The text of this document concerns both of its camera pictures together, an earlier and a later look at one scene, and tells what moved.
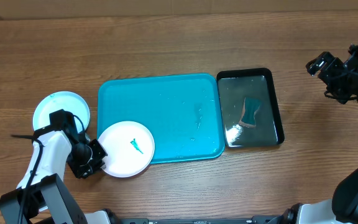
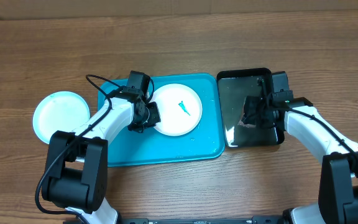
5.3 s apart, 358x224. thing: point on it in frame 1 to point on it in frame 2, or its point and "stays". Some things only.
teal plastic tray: (182, 112) stays
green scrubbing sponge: (250, 104) stays
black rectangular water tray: (251, 112) stays
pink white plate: (130, 148) to (179, 108)
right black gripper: (325, 66) to (249, 110)
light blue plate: (71, 102) stays
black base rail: (258, 219) stays
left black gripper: (99, 152) to (155, 118)
